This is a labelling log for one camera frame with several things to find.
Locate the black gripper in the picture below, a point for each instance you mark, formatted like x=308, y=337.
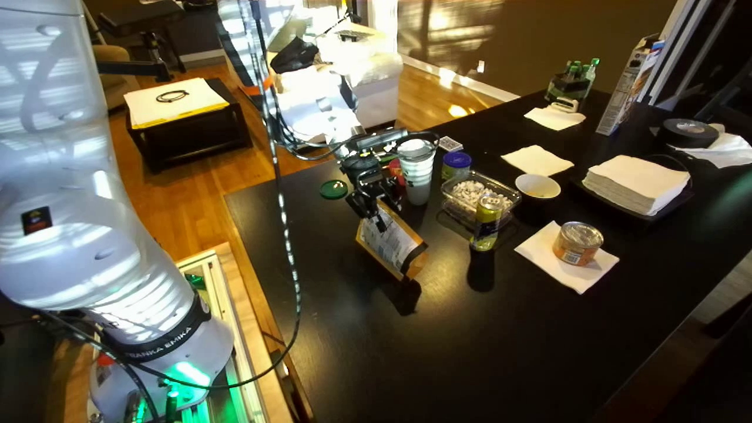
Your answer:
x=368, y=172

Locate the white orange snack packet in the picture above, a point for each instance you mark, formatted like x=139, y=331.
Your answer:
x=390, y=248

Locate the white plastic cup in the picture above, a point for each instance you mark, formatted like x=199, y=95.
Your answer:
x=417, y=177

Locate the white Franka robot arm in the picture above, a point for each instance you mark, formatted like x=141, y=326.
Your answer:
x=72, y=219

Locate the green round lid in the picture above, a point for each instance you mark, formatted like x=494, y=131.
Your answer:
x=335, y=189

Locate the red bowl with snacks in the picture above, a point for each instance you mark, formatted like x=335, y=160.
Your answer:
x=399, y=175

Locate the small jar with blue lid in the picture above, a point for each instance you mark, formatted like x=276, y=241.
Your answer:
x=457, y=168

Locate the clear plastic food container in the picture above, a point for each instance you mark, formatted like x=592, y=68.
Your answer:
x=470, y=196

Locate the small white card box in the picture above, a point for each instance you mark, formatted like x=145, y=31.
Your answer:
x=449, y=144

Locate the dark bottle with yellow liquid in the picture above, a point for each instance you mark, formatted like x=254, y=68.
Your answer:
x=483, y=250

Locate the small white bowl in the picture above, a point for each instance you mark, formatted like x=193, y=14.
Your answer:
x=536, y=185

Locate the white paper napkin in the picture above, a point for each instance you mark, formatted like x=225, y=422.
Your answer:
x=571, y=276
x=536, y=160
x=555, y=118

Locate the black box with white top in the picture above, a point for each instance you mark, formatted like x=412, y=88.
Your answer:
x=188, y=142

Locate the tin can with orange label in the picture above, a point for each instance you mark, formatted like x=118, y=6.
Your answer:
x=580, y=242

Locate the white bag with black print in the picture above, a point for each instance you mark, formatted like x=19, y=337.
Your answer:
x=177, y=101

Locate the green toy figures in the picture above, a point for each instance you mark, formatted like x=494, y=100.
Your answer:
x=574, y=81

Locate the stack of white napkins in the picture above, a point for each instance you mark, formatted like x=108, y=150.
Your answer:
x=636, y=184

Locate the orange cereal box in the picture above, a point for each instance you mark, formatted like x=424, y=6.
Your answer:
x=623, y=101

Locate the olive armchair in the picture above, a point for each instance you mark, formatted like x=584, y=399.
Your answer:
x=114, y=74

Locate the black round object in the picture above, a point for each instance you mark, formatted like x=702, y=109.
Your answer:
x=688, y=131

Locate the white cloth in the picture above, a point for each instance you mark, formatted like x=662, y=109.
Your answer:
x=726, y=150

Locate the grey step ladder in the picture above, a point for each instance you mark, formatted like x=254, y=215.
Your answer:
x=697, y=47

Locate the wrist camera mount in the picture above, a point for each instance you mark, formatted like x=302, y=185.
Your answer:
x=376, y=144

